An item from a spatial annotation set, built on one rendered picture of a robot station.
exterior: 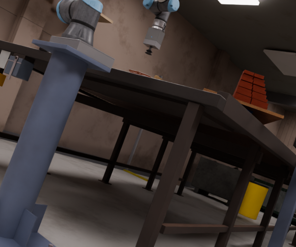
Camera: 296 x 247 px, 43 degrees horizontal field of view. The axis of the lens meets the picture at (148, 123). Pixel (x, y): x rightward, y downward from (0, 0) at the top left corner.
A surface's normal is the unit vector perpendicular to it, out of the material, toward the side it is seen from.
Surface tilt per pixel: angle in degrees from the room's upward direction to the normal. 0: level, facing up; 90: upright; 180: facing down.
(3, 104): 90
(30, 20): 90
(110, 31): 90
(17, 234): 90
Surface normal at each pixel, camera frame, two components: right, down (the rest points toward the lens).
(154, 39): -0.44, -0.21
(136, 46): 0.72, 0.24
